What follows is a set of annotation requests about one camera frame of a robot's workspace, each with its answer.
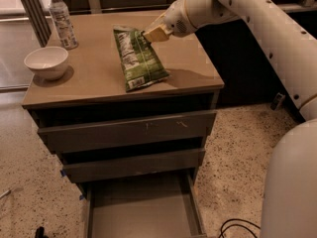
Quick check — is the green jalapeno chip bag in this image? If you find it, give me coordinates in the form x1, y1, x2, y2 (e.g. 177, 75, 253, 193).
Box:
113, 26, 169, 92

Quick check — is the white ceramic bowl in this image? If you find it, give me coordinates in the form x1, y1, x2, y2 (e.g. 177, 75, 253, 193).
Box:
24, 47, 68, 80

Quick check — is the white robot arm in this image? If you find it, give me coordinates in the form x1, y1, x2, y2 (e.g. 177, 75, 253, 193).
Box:
144, 0, 317, 238

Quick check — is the clear plastic water bottle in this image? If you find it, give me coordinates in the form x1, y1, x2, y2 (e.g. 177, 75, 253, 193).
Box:
49, 0, 78, 50

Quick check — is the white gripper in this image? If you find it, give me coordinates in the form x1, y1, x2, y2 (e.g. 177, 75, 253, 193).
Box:
143, 0, 196, 43

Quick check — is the black object at floor edge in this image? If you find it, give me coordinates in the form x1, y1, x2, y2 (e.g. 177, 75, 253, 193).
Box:
35, 227, 46, 238

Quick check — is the grey top drawer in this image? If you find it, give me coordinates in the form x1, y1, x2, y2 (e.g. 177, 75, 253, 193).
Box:
38, 110, 216, 153

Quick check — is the grey middle drawer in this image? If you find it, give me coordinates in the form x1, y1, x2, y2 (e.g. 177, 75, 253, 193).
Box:
63, 148, 205, 183

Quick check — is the small dark floor device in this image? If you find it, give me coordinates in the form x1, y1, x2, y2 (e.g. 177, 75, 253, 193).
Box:
270, 92, 285, 111

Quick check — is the grey open bottom drawer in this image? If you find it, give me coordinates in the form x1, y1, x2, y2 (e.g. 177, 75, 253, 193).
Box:
86, 171, 207, 238

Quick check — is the black cable on floor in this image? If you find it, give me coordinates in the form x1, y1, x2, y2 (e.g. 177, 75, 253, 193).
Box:
218, 217, 262, 238

